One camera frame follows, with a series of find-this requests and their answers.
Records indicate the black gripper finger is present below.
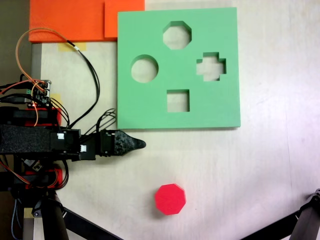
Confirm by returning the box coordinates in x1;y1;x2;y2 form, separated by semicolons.
114;130;147;146
114;142;147;156

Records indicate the red octagonal pillar block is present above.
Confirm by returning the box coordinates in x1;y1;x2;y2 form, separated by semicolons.
154;183;187;215

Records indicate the green shape sorting board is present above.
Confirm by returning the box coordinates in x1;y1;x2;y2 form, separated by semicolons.
116;7;241;131

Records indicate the small circuit board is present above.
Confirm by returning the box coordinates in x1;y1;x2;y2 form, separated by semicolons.
24;79;53;107

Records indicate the black servo cable loop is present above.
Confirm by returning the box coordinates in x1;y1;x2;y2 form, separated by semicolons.
82;107;118;141

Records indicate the long black cable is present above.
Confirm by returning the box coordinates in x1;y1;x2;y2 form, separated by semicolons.
65;39;101;129

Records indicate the black usb cable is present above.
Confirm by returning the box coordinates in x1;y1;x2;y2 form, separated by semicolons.
0;94;35;105

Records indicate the blue white braided cable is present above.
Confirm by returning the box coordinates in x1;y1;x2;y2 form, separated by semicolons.
11;197;25;240

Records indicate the thin orange wire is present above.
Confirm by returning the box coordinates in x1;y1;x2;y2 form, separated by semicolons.
15;27;73;127

